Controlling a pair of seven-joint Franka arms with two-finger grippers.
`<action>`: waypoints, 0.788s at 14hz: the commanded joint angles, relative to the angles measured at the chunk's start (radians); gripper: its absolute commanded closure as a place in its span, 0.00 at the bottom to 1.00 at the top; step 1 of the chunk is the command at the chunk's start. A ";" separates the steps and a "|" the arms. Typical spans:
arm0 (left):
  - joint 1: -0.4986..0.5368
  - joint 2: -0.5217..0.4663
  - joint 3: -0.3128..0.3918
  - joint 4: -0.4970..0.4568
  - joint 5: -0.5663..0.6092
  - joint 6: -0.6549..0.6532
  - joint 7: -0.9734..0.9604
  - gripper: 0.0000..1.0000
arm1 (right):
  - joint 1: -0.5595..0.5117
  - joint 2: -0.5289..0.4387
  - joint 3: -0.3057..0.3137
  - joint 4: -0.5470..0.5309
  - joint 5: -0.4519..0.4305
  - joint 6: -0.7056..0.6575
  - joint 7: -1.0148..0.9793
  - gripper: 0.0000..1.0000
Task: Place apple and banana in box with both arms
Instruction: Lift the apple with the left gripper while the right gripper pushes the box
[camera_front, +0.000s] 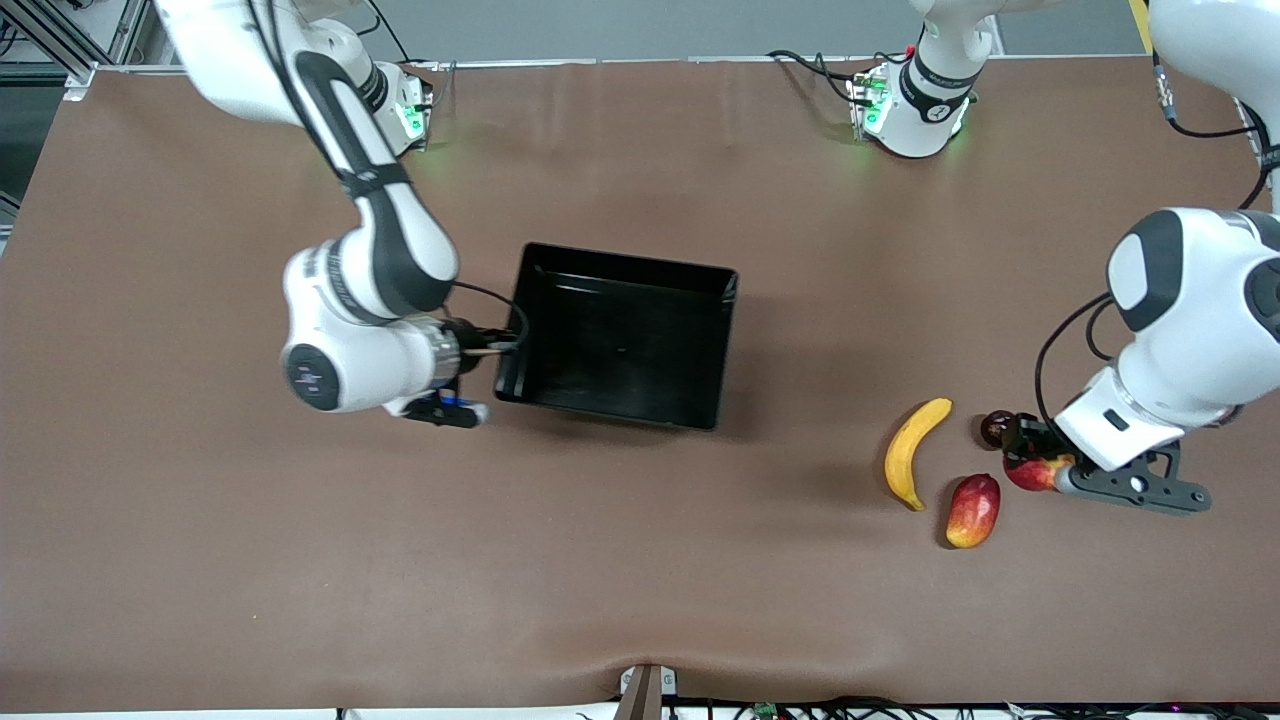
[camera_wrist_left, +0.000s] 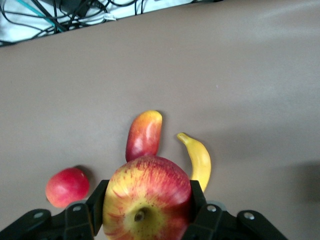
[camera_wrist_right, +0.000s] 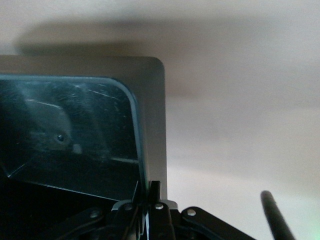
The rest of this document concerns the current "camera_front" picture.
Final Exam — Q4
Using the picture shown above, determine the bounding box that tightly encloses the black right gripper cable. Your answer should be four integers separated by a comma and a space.
250, 0, 531, 351

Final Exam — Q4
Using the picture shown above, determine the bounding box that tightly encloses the yellow banana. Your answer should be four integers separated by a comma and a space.
884, 397, 954, 512

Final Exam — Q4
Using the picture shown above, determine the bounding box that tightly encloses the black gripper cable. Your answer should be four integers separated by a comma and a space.
250, 0, 531, 351
1033, 50, 1280, 431

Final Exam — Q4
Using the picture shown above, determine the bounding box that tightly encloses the black right arm base cable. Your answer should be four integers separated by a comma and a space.
362, 0, 441, 71

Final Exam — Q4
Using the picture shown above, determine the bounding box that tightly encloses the red yellow mango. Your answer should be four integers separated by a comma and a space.
945, 473, 1002, 550

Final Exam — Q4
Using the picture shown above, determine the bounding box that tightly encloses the aluminium frame profile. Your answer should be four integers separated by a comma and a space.
0, 0, 151, 101

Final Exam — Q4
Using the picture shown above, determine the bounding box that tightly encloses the black left arm base cable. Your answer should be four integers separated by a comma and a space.
767, 48, 881, 106

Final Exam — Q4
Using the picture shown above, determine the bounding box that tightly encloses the black plastic box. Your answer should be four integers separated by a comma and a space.
493, 241, 741, 433

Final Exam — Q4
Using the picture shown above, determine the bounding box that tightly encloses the red yellow-streaked apple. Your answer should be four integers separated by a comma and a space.
1003, 450, 1078, 493

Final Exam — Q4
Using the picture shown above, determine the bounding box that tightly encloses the black arm base cable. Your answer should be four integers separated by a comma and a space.
767, 48, 881, 106
362, 0, 441, 71

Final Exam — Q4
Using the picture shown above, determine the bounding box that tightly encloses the brown table cover sheet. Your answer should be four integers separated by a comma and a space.
0, 55, 1280, 713

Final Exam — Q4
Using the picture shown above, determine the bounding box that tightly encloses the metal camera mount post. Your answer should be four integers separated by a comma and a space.
612, 663, 679, 720

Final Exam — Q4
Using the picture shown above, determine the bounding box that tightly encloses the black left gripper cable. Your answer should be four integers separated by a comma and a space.
1033, 50, 1280, 431

